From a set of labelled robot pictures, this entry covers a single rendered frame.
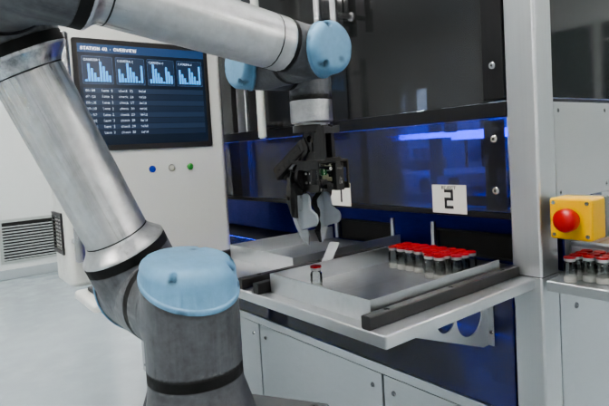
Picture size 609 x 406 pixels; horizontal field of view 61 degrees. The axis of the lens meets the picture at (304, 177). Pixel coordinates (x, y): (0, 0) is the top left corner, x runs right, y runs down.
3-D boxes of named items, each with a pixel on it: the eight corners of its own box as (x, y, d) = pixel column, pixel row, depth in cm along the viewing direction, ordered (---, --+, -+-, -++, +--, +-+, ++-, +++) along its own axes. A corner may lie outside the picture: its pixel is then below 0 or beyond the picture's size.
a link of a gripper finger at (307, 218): (311, 248, 89) (313, 194, 89) (290, 245, 93) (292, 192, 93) (325, 247, 90) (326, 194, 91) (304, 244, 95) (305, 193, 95)
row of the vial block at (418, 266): (393, 265, 112) (392, 244, 111) (466, 278, 98) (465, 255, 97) (386, 267, 110) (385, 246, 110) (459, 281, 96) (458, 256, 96)
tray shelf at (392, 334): (321, 242, 156) (321, 236, 156) (555, 280, 101) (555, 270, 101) (170, 274, 126) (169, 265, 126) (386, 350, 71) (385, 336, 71)
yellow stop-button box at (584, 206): (568, 232, 97) (567, 193, 96) (611, 236, 91) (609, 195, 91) (548, 238, 92) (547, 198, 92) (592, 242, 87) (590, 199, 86)
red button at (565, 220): (561, 229, 92) (560, 207, 91) (584, 231, 88) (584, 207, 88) (550, 232, 89) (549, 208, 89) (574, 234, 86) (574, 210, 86)
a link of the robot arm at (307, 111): (281, 102, 93) (316, 102, 98) (283, 128, 93) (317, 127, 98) (307, 98, 87) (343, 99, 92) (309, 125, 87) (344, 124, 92)
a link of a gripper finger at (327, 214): (337, 245, 92) (330, 194, 91) (315, 241, 97) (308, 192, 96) (350, 240, 94) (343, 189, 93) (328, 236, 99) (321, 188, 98)
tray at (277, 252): (332, 237, 152) (332, 226, 152) (401, 247, 131) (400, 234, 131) (230, 258, 131) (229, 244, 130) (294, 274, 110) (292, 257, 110)
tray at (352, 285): (395, 260, 118) (394, 245, 118) (499, 278, 97) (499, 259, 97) (270, 292, 97) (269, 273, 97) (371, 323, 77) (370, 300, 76)
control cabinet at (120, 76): (207, 251, 186) (192, 28, 181) (235, 258, 170) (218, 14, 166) (53, 278, 156) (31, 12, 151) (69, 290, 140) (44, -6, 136)
